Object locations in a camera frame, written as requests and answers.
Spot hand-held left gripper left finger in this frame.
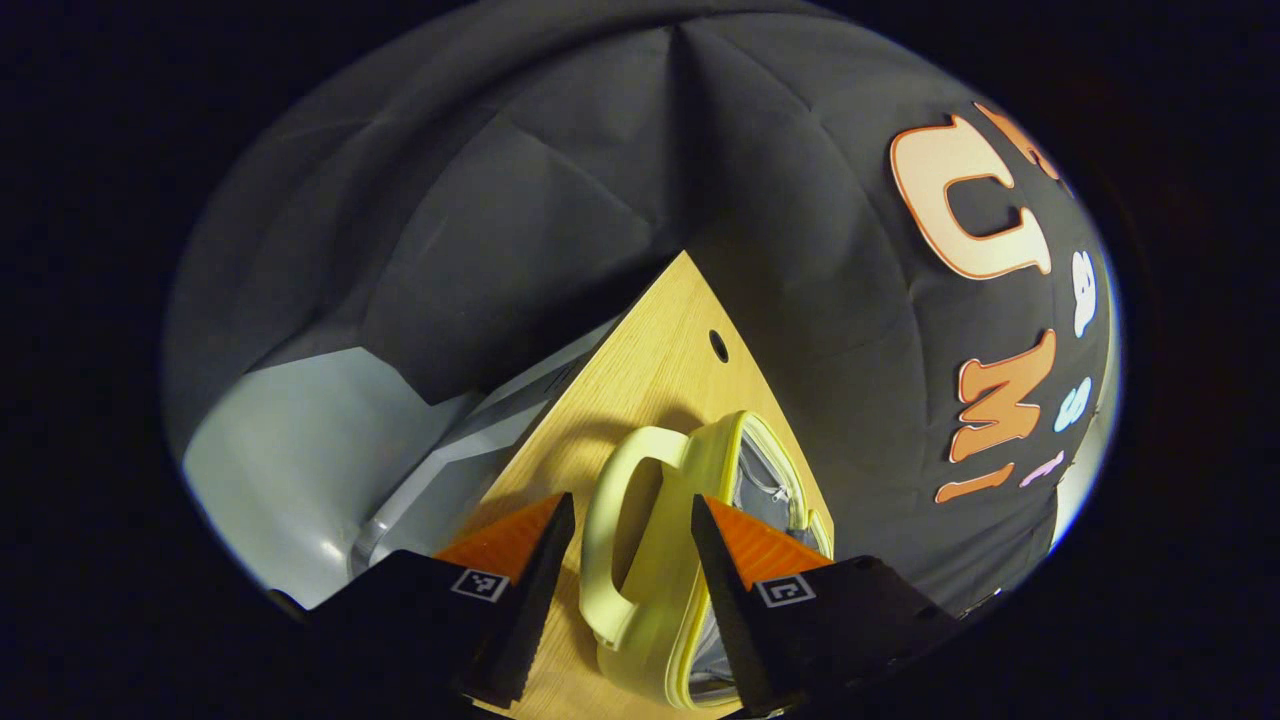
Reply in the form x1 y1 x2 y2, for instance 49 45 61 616
300 492 578 711

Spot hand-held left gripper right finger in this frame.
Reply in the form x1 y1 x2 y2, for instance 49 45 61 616
690 493 963 717

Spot grey table frame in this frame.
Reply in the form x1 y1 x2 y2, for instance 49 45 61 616
348 315 626 581

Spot pale yellow suitcase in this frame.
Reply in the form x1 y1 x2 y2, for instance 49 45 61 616
578 410 836 713

